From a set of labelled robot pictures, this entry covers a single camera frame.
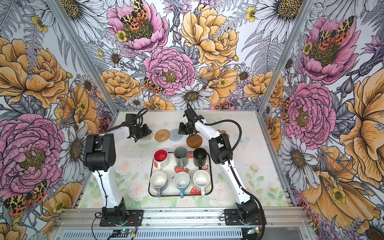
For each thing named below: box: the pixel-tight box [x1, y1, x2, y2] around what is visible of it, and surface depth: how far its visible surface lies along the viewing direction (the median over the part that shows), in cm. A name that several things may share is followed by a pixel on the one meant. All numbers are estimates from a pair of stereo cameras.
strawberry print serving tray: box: [149, 152, 214, 197], surface depth 90 cm
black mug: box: [193, 147, 207, 170], surface depth 91 cm
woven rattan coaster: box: [154, 129, 171, 143], surface depth 108 cm
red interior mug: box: [153, 149, 168, 171], surface depth 91 cm
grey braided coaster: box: [169, 128, 184, 142], surface depth 107 cm
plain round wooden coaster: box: [186, 134, 203, 149], surface depth 105 cm
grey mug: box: [174, 147, 189, 170], surface depth 89 cm
